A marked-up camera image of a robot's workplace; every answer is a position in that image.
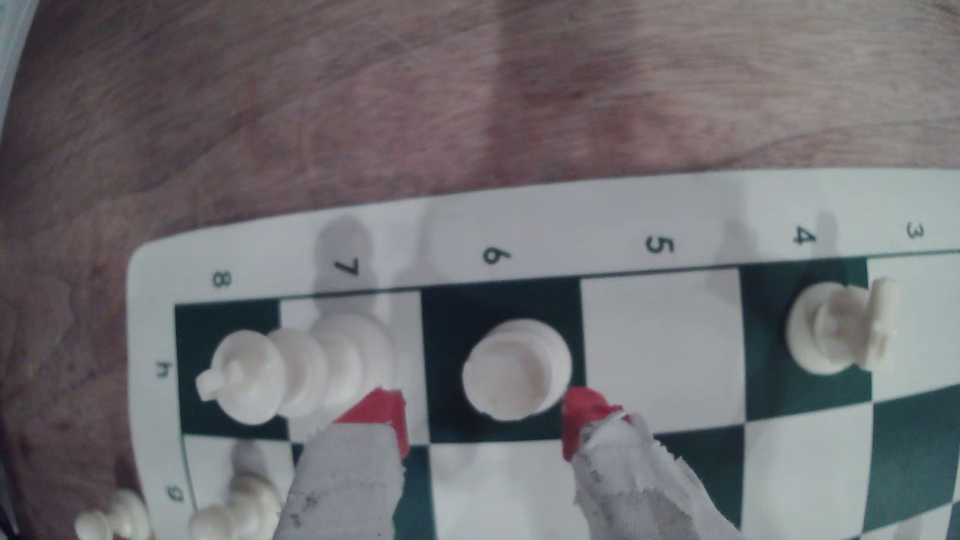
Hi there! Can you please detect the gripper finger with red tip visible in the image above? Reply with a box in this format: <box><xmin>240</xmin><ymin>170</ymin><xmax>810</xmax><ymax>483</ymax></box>
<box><xmin>561</xmin><ymin>386</ymin><xmax>745</xmax><ymax>540</ymax></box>
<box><xmin>271</xmin><ymin>387</ymin><xmax>411</xmax><ymax>540</ymax></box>

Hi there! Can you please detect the white chess rook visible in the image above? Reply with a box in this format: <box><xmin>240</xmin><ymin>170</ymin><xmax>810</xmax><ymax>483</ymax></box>
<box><xmin>460</xmin><ymin>318</ymin><xmax>575</xmax><ymax>423</ymax></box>

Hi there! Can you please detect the white chess pawn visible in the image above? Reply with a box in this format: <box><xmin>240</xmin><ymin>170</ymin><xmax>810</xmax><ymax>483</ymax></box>
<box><xmin>187</xmin><ymin>472</ymin><xmax>285</xmax><ymax>540</ymax></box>
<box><xmin>73</xmin><ymin>489</ymin><xmax>153</xmax><ymax>540</ymax></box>

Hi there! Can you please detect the white chess king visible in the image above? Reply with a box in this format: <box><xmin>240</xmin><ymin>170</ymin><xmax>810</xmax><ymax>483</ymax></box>
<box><xmin>195</xmin><ymin>311</ymin><xmax>399</xmax><ymax>427</ymax></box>

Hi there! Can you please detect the green white chess mat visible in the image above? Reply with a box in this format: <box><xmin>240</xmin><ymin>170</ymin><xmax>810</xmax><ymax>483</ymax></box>
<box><xmin>126</xmin><ymin>168</ymin><xmax>960</xmax><ymax>540</ymax></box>

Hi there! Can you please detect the white chess knight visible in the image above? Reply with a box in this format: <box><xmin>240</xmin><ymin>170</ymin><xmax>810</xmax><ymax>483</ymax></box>
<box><xmin>785</xmin><ymin>276</ymin><xmax>903</xmax><ymax>376</ymax></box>

